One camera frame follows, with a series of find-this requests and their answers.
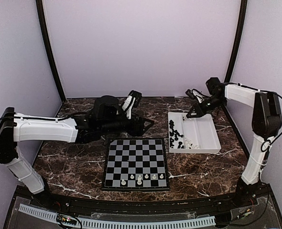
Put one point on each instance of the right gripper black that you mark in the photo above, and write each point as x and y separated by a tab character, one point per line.
199	111

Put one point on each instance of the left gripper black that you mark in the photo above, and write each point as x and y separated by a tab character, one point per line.
139	131

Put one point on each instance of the white divided plastic tray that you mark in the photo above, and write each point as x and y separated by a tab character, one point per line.
208	138

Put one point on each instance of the black and grey chessboard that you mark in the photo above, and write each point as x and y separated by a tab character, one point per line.
135	156

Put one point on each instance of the white king chess piece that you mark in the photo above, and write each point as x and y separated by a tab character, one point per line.
139	180

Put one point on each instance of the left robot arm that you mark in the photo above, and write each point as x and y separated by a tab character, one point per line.
78	128

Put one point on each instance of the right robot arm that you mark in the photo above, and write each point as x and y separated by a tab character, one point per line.
266	119

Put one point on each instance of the black chess pieces pile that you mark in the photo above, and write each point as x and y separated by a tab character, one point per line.
176	139

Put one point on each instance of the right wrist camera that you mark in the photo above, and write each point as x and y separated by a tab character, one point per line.
194	94

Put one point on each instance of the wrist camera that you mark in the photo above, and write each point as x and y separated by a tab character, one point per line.
132	101
194	94

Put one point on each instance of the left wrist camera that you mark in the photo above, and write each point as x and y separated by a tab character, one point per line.
132	101

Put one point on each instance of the right black frame post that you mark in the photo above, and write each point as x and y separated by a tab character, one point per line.
237	40

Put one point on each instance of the black frame post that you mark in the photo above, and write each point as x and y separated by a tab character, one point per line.
237	40
48	49

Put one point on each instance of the white slotted cable duct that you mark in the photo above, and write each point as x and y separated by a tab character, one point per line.
70	222

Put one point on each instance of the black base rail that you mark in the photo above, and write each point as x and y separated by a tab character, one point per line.
216	205

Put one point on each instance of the left black frame post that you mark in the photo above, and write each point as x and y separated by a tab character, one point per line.
48	49

